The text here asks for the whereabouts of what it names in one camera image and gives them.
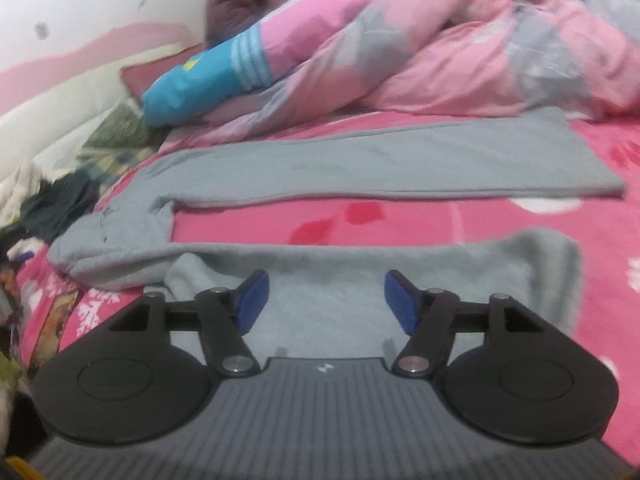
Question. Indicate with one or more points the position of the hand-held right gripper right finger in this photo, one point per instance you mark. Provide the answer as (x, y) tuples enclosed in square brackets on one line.
[(400, 302)]

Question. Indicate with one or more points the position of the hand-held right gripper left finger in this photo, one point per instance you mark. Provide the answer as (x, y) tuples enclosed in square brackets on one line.
[(252, 302)]

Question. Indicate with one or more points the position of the grey pants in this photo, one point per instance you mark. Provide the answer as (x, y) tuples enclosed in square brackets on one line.
[(400, 160)]

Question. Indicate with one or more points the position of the pink floral blanket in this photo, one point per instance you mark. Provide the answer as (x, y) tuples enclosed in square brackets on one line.
[(350, 215)]

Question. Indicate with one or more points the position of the checkered green cloth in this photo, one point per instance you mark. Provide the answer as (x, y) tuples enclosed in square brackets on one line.
[(115, 162)]

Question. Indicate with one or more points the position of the dark printed book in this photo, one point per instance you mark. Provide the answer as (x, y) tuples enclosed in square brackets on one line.
[(55, 315)]

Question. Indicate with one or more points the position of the dark grey garment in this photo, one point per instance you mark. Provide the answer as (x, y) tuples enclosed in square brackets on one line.
[(60, 205)]

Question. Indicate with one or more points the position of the green floral pillow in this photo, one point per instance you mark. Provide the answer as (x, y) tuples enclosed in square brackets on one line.
[(120, 125)]

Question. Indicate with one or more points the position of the blue pink striped quilt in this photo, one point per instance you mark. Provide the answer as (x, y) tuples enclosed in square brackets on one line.
[(200, 85)]

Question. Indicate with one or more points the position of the dark red pillow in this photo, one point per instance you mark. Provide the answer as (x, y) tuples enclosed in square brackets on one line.
[(150, 72)]

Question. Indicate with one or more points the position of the pink grey floral duvet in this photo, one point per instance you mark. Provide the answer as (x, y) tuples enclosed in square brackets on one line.
[(475, 60)]

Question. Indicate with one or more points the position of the white fuzzy cloth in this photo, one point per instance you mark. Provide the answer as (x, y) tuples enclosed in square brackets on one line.
[(20, 195)]

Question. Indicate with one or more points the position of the pink white headboard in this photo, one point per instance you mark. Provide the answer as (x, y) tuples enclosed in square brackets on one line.
[(60, 95)]

